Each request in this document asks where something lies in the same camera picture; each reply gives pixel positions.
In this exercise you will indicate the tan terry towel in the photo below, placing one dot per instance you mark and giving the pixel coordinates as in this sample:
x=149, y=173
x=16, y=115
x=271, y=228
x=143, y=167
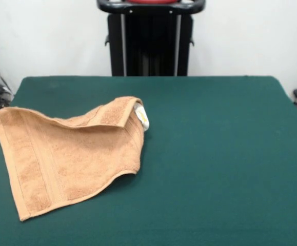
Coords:
x=74, y=166

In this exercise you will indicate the dark green table cloth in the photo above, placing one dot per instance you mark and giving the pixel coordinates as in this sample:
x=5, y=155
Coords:
x=215, y=153

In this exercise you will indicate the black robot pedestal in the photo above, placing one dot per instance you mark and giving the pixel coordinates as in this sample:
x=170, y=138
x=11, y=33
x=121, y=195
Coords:
x=150, y=38

